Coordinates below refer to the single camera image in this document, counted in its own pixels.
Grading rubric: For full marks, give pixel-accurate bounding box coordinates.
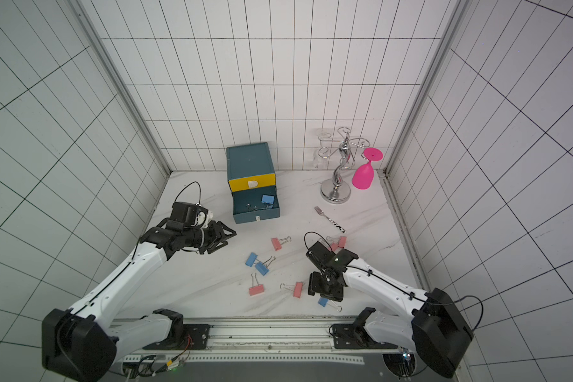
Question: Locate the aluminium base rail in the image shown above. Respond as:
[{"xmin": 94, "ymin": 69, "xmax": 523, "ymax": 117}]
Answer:
[{"xmin": 107, "ymin": 317, "xmax": 462, "ymax": 366}]

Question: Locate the pink plastic wine glass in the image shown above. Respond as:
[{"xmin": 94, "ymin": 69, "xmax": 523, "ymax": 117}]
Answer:
[{"xmin": 352, "ymin": 147, "xmax": 384, "ymax": 190}]

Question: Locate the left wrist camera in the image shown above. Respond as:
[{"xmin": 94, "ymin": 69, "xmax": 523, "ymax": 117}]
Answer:
[{"xmin": 170, "ymin": 202, "xmax": 213, "ymax": 228}]

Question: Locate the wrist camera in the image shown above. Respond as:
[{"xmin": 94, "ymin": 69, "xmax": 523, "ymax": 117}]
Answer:
[
  {"xmin": 306, "ymin": 241, "xmax": 335, "ymax": 269},
  {"xmin": 170, "ymin": 202, "xmax": 213, "ymax": 228}
]

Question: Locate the clear wine glass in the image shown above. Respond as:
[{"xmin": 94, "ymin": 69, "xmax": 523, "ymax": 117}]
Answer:
[{"xmin": 313, "ymin": 129, "xmax": 334, "ymax": 170}]

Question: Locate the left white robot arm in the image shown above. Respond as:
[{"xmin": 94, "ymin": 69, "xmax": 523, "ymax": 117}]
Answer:
[{"xmin": 41, "ymin": 219, "xmax": 237, "ymax": 381}]

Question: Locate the pink clip lower centre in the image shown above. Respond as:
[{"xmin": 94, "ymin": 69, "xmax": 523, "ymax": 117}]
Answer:
[{"xmin": 279, "ymin": 282, "xmax": 305, "ymax": 299}]

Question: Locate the teal drawer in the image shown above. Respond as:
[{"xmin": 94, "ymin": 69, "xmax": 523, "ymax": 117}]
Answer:
[{"xmin": 232, "ymin": 186, "xmax": 281, "ymax": 224}]

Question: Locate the pink clip right pair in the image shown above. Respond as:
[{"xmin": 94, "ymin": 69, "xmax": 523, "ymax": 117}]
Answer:
[{"xmin": 326, "ymin": 237, "xmax": 342, "ymax": 251}]

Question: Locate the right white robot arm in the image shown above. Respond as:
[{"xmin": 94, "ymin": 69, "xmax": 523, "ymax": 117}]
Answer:
[{"xmin": 307, "ymin": 249, "xmax": 474, "ymax": 378}]

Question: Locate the pink clip front left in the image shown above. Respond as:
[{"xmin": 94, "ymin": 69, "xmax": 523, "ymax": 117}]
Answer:
[{"xmin": 248, "ymin": 273, "xmax": 265, "ymax": 297}]

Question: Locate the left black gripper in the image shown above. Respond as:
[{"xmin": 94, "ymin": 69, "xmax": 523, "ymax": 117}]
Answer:
[{"xmin": 184, "ymin": 220, "xmax": 237, "ymax": 256}]

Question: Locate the teal drawer cabinet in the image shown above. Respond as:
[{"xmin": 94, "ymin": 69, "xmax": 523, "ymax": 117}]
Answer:
[{"xmin": 225, "ymin": 142, "xmax": 278, "ymax": 224}]

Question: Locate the chrome glass rack stand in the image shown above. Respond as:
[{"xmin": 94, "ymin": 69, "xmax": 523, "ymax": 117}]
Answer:
[{"xmin": 320, "ymin": 127, "xmax": 371, "ymax": 205}]

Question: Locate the yellow top drawer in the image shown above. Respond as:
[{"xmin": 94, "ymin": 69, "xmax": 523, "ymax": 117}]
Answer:
[{"xmin": 229, "ymin": 173, "xmax": 276, "ymax": 193}]

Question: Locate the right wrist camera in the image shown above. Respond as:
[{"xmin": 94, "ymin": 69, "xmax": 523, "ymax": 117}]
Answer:
[{"xmin": 306, "ymin": 241, "xmax": 335, "ymax": 269}]

